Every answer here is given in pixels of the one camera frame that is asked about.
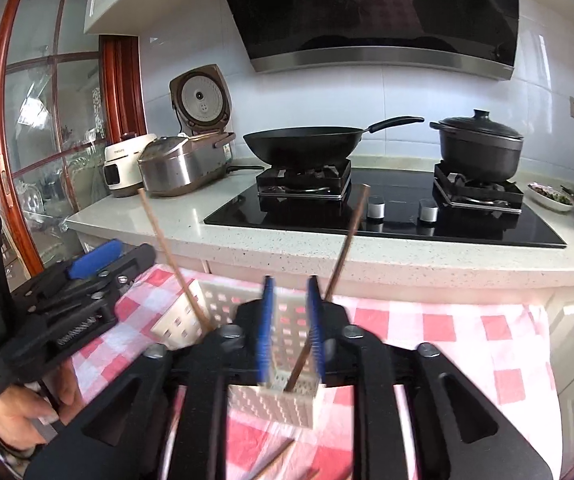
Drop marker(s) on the person's left hand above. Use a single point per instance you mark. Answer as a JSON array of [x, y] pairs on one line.
[[17, 425]]

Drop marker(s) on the black lidded pot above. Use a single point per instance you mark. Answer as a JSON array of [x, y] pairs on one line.
[[477, 155]]

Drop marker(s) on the silver hob knob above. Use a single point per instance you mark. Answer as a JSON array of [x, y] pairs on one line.
[[376, 209], [428, 211]]

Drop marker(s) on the black range hood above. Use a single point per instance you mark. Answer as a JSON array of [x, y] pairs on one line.
[[367, 5]]

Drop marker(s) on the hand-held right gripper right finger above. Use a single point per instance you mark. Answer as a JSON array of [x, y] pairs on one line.
[[316, 330]]

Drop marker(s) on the red white checked tablecloth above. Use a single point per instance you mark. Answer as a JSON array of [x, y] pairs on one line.
[[467, 375]]

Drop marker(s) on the silver rice cooker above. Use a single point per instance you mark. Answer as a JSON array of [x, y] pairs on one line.
[[177, 170]]

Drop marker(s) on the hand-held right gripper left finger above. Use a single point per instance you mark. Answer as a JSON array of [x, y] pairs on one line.
[[265, 330]]

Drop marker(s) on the white perforated plastic basket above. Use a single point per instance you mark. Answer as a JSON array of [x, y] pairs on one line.
[[277, 405]]

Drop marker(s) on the black glass gas hob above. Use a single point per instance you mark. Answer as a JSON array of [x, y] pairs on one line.
[[492, 225]]

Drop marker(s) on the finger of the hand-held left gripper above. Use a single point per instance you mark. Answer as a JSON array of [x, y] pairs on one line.
[[134, 260], [94, 259]]

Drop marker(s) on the black wok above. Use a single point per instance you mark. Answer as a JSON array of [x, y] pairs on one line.
[[302, 145]]

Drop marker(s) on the wooden glass door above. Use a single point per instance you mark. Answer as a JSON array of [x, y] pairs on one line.
[[122, 90]]

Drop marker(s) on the black burner grate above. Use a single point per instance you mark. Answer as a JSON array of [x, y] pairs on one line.
[[477, 192], [307, 180]]

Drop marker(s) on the white plate with food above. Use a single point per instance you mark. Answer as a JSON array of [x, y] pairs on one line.
[[549, 197]]

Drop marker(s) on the white electric cooker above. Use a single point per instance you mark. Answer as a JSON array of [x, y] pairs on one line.
[[122, 165]]

